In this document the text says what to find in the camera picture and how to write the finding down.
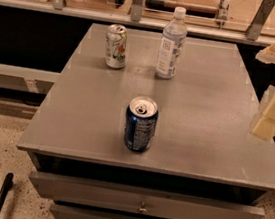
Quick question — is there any grey upper drawer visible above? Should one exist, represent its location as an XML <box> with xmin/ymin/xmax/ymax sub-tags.
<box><xmin>29</xmin><ymin>171</ymin><xmax>264</xmax><ymax>219</ymax></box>

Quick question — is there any grey metal rail bracket right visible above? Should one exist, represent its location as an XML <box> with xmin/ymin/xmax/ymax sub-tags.
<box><xmin>245</xmin><ymin>0</ymin><xmax>275</xmax><ymax>41</ymax></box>

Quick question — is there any grey drawer cabinet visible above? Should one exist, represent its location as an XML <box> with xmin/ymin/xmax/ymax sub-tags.
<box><xmin>19</xmin><ymin>24</ymin><xmax>275</xmax><ymax>219</ymax></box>

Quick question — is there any grey metal rail bracket middle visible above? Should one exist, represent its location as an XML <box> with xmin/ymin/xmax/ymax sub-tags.
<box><xmin>130</xmin><ymin>0</ymin><xmax>143</xmax><ymax>22</ymax></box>

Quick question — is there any silver green 7up can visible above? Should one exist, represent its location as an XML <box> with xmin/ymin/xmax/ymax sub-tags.
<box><xmin>105</xmin><ymin>24</ymin><xmax>127</xmax><ymax>69</ymax></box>

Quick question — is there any clear plastic water bottle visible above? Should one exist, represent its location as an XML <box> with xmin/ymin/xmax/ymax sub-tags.
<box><xmin>156</xmin><ymin>7</ymin><xmax>187</xmax><ymax>79</ymax></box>

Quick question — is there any blue pepsi can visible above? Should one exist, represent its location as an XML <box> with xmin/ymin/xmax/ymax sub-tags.
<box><xmin>124</xmin><ymin>96</ymin><xmax>159</xmax><ymax>152</ymax></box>

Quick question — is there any black pole on floor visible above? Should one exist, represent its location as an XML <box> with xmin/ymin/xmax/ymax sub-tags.
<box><xmin>0</xmin><ymin>172</ymin><xmax>14</xmax><ymax>212</ymax></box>

